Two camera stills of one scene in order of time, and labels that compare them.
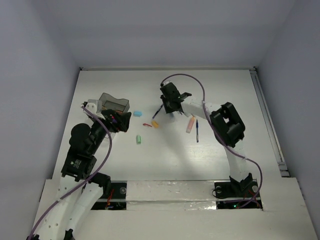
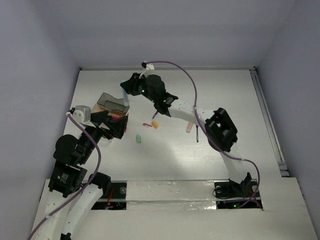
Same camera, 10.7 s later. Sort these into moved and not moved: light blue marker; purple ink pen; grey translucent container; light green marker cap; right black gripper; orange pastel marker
Moved: right black gripper; light blue marker
Not moved: purple ink pen; orange pastel marker; light green marker cap; grey translucent container
